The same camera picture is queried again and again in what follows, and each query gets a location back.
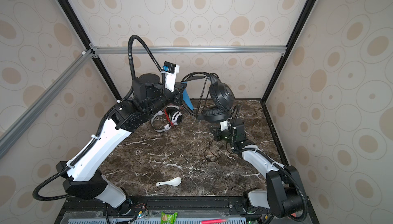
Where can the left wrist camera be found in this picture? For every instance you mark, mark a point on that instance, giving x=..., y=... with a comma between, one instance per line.
x=170, y=71

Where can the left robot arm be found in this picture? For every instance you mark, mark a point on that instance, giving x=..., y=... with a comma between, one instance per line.
x=80, y=176

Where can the green snack packet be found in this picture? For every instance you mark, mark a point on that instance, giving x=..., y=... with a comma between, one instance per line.
x=168, y=218

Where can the left slanted aluminium rail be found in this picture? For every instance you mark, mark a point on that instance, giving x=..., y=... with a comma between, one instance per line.
x=17, y=129

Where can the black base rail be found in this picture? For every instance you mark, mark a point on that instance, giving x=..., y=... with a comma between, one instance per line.
x=231, y=205

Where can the horizontal aluminium rail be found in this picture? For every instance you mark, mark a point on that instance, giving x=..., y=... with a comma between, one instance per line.
x=193, y=50

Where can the black frame post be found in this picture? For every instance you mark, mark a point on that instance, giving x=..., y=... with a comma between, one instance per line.
x=304, y=15
x=81, y=33

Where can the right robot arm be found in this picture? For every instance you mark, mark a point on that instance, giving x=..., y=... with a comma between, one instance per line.
x=284, y=195

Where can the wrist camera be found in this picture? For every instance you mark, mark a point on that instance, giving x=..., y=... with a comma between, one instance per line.
x=170, y=71
x=224, y=125

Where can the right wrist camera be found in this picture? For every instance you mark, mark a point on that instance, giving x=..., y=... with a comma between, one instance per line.
x=224, y=125

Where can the black headphones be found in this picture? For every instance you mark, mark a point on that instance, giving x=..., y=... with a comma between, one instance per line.
x=220, y=93

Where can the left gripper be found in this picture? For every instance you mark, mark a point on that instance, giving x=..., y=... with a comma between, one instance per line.
x=178, y=93

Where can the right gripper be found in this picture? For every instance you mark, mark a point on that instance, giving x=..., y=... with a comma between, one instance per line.
x=217, y=134

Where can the left black frame post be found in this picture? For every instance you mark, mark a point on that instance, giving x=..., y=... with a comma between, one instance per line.
x=81, y=33

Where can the right black frame post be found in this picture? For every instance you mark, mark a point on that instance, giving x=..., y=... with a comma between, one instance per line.
x=304, y=15

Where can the white headphones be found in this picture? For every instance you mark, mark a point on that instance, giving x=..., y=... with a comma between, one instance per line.
x=173, y=116

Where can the pink pen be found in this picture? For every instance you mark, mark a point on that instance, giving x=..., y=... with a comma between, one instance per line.
x=214, y=221

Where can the white ceramic spoon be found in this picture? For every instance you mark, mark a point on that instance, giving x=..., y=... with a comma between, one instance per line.
x=174, y=182

